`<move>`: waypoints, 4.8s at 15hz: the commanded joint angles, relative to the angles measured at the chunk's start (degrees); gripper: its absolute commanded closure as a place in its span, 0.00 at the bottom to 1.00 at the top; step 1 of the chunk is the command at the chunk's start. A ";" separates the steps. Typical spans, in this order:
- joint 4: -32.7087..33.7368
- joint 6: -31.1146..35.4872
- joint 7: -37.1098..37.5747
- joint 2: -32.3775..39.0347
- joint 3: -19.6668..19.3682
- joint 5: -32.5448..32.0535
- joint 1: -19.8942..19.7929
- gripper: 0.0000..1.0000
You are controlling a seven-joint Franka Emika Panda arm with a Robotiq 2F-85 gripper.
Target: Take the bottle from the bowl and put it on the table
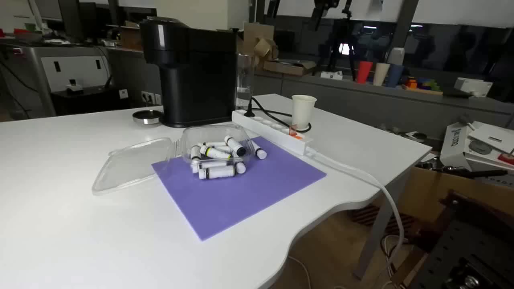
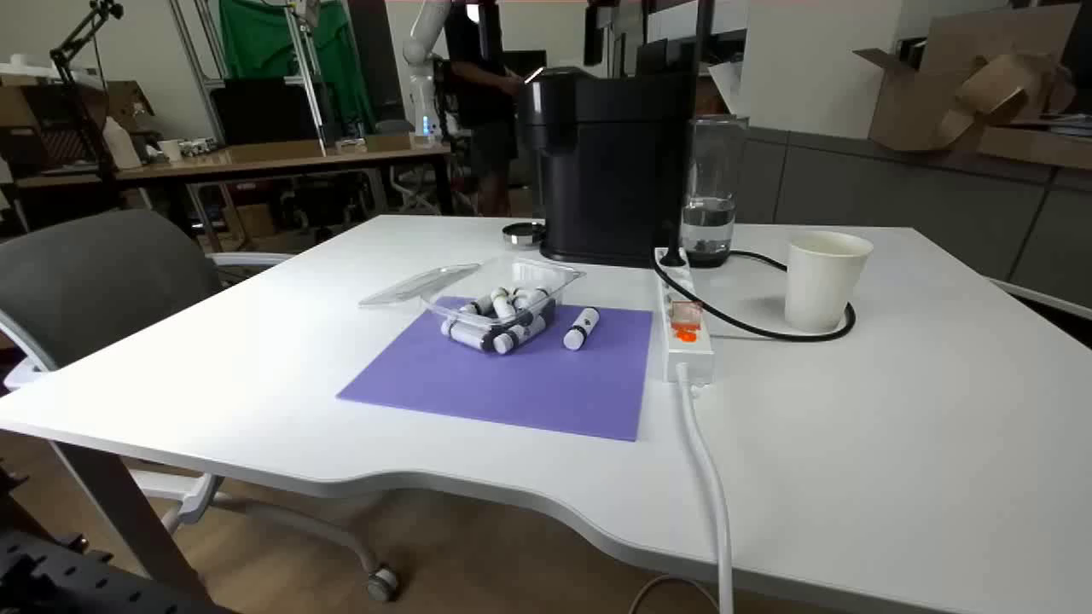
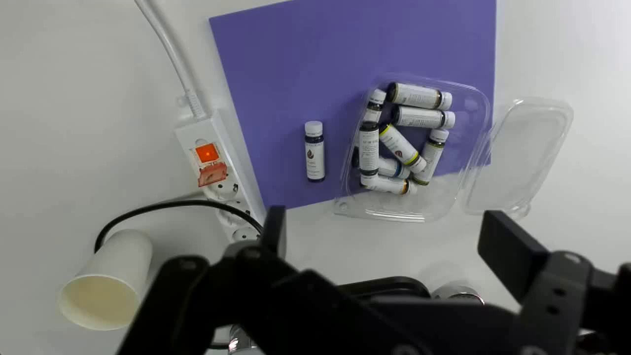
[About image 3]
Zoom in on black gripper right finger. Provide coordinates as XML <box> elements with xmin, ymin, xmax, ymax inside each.
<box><xmin>477</xmin><ymin>209</ymin><xmax>631</xmax><ymax>355</ymax></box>

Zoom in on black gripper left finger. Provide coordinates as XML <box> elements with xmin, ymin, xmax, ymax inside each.
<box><xmin>116</xmin><ymin>205</ymin><xmax>429</xmax><ymax>355</ymax></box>

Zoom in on white bottle yellow bands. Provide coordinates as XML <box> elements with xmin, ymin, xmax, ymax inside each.
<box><xmin>378</xmin><ymin>122</ymin><xmax>427</xmax><ymax>168</ymax></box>

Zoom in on white bottle dark purple cap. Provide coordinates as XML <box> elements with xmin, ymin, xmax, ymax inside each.
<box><xmin>301</xmin><ymin>118</ymin><xmax>327</xmax><ymax>183</ymax></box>

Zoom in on white bottle lime band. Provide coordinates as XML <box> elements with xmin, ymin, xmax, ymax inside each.
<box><xmin>411</xmin><ymin>126</ymin><xmax>451</xmax><ymax>187</ymax></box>

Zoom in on white bottle orange band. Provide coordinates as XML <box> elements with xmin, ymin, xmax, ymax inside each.
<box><xmin>358</xmin><ymin>172</ymin><xmax>417</xmax><ymax>197</ymax></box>

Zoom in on white bottle blue band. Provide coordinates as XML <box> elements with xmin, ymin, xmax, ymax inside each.
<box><xmin>376</xmin><ymin>156</ymin><xmax>410</xmax><ymax>179</ymax></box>

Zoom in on white bottle black band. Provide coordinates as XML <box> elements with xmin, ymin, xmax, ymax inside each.
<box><xmin>390</xmin><ymin>105</ymin><xmax>457</xmax><ymax>132</ymax></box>

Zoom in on white bottle brown band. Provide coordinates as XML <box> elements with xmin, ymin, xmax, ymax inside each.
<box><xmin>360</xmin><ymin>87</ymin><xmax>388</xmax><ymax>126</ymax></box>

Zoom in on white bottle gold band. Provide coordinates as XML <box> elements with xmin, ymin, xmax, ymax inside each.
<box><xmin>386</xmin><ymin>79</ymin><xmax>455</xmax><ymax>112</ymax></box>

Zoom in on white paper cup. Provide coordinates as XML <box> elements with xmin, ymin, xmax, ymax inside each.
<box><xmin>57</xmin><ymin>227</ymin><xmax>157</xmax><ymax>333</ymax></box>

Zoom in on clear plastic hinged container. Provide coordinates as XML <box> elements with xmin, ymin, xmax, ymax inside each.
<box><xmin>331</xmin><ymin>73</ymin><xmax>575</xmax><ymax>225</ymax></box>

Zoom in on purple rectangular mat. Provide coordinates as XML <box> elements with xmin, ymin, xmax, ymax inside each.
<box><xmin>206</xmin><ymin>0</ymin><xmax>498</xmax><ymax>211</ymax></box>

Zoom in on black cable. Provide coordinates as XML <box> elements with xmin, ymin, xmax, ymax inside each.
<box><xmin>92</xmin><ymin>197</ymin><xmax>266</xmax><ymax>254</ymax></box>

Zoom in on white power strip orange switch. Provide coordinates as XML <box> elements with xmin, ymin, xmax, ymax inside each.
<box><xmin>173</xmin><ymin>114</ymin><xmax>266</xmax><ymax>243</ymax></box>

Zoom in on white power cable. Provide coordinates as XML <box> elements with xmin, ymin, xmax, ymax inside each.
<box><xmin>131</xmin><ymin>0</ymin><xmax>206</xmax><ymax>122</ymax></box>

